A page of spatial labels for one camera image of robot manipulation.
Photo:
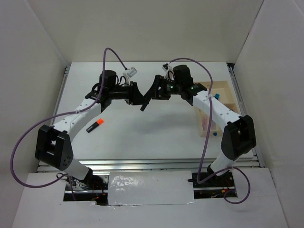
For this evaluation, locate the pastel orange cap highlighter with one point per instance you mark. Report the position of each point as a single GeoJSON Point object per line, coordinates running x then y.
{"type": "Point", "coordinates": [213, 125]}

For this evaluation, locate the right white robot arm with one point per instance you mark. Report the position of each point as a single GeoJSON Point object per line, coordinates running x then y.
{"type": "Point", "coordinates": [238, 131]}

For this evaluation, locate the purple cap black highlighter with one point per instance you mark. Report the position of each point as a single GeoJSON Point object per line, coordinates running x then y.
{"type": "Point", "coordinates": [145, 103]}

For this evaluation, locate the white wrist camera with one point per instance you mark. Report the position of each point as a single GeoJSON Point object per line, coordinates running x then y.
{"type": "Point", "coordinates": [169, 74]}
{"type": "Point", "coordinates": [129, 73]}

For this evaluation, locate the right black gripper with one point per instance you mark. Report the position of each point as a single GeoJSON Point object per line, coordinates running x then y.
{"type": "Point", "coordinates": [153, 92]}

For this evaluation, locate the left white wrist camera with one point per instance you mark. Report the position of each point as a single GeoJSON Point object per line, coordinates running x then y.
{"type": "Point", "coordinates": [129, 73]}

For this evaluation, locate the wooden compartment tray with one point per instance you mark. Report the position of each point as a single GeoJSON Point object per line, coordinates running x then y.
{"type": "Point", "coordinates": [224, 109]}

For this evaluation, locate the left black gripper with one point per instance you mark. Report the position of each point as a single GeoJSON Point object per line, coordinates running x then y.
{"type": "Point", "coordinates": [134, 97]}

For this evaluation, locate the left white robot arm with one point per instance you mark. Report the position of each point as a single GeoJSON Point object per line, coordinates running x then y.
{"type": "Point", "coordinates": [54, 143]}

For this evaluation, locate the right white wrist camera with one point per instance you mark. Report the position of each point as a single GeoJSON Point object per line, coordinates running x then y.
{"type": "Point", "coordinates": [169, 74]}

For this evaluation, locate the orange cap black highlighter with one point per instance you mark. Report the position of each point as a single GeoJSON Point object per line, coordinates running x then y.
{"type": "Point", "coordinates": [95, 125]}

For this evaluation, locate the pastel lilac highlighter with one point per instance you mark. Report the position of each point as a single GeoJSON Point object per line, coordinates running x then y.
{"type": "Point", "coordinates": [205, 121]}

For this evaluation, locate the white front cover plate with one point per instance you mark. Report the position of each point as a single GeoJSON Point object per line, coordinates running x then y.
{"type": "Point", "coordinates": [150, 188]}

